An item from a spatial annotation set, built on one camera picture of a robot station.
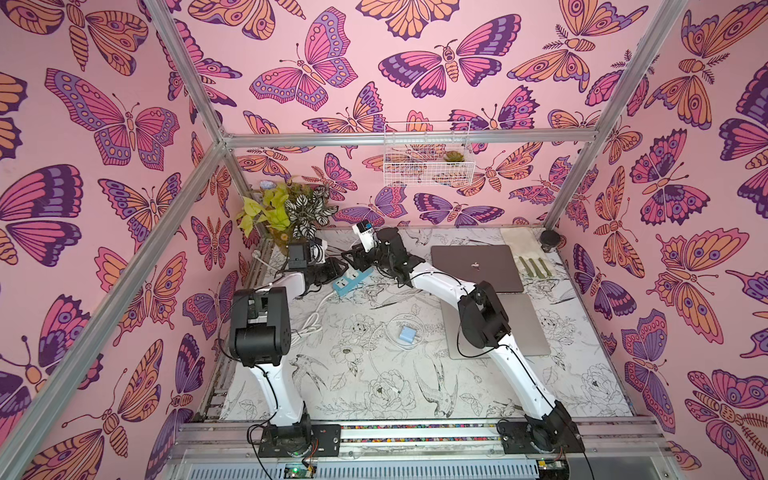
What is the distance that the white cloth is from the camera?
1.08 metres

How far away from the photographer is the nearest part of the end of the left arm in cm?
88

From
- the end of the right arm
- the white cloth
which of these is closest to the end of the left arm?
the end of the right arm

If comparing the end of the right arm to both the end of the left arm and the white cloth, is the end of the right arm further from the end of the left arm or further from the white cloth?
the white cloth

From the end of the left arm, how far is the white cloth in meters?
0.65
